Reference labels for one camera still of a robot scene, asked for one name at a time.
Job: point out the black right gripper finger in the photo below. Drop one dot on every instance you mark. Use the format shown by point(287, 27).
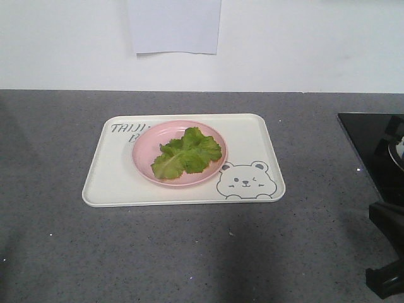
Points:
point(388, 218)
point(386, 281)

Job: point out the green lettuce leaf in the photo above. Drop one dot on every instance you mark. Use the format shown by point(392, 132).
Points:
point(192, 153)

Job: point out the pink round plate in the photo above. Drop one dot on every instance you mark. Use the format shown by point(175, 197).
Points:
point(147, 148)

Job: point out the cream bear serving tray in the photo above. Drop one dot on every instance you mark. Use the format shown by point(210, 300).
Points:
point(250, 173)

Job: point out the black induction cooktop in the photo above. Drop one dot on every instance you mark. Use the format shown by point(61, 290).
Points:
point(378, 140)

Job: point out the white paper on wall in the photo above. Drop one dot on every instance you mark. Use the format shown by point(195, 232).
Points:
point(174, 26)

